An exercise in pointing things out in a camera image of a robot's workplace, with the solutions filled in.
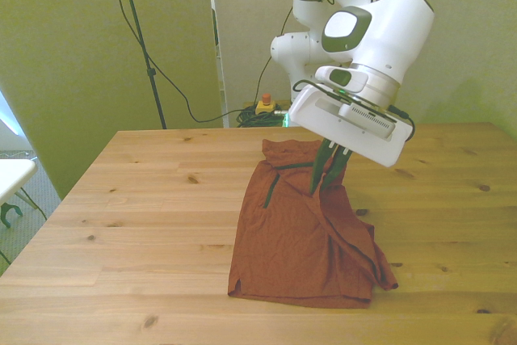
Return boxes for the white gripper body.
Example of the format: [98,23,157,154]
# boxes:
[288,84,414,169]

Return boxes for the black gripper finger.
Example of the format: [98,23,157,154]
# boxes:
[322,149,351,189]
[309,138,335,194]

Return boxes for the rust red shorts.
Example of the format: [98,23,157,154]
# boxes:
[226,138,399,310]

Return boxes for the yellow emergency stop button box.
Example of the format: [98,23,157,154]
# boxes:
[254,93,280,116]

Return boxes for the white divider panel edge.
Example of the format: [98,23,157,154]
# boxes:
[206,0,229,128]

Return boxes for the white folding table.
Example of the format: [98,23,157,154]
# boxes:
[0,158,40,229]

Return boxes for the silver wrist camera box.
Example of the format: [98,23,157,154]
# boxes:
[337,94,400,141]

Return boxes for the coiled dark cable bundle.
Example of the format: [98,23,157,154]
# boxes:
[235,105,288,128]

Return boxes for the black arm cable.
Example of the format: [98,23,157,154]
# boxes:
[256,0,417,142]

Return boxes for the black stand cable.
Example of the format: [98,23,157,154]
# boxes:
[103,0,259,124]

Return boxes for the black camera stand pole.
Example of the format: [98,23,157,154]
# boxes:
[115,0,168,130]

